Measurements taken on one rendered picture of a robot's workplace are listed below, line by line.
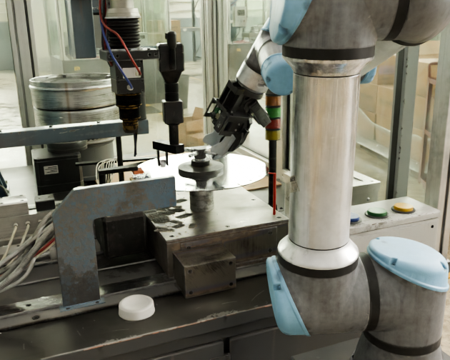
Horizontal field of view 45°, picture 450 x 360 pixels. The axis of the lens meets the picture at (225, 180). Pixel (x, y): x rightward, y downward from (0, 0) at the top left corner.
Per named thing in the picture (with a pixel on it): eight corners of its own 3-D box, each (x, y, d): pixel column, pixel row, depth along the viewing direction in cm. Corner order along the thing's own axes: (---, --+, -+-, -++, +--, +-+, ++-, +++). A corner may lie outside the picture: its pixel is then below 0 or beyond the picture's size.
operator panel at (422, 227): (401, 254, 131) (406, 196, 126) (434, 273, 121) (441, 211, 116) (301, 276, 120) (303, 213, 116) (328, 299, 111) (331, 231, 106)
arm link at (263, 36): (272, 23, 105) (266, 8, 112) (246, 70, 111) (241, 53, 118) (306, 39, 108) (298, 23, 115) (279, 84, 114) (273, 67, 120)
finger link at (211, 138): (191, 150, 128) (208, 119, 124) (210, 150, 132) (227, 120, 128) (198, 158, 127) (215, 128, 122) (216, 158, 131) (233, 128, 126)
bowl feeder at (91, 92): (117, 161, 218) (110, 71, 208) (135, 181, 191) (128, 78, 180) (37, 170, 207) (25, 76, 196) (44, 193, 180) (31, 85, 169)
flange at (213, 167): (225, 163, 136) (225, 153, 136) (221, 176, 126) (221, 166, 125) (181, 163, 137) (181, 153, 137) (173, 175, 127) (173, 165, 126)
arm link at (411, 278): (458, 346, 78) (469, 261, 74) (367, 351, 77) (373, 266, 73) (423, 303, 90) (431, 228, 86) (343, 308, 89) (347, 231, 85)
